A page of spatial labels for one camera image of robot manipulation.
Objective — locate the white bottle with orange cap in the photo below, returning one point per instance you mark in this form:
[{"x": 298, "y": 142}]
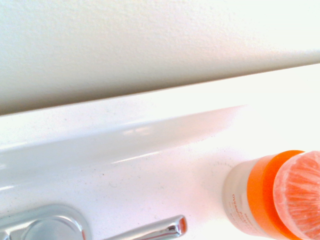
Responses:
[{"x": 275, "y": 195}]

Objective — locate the white vanity sink top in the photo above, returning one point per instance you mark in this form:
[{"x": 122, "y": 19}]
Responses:
[{"x": 150, "y": 140}]

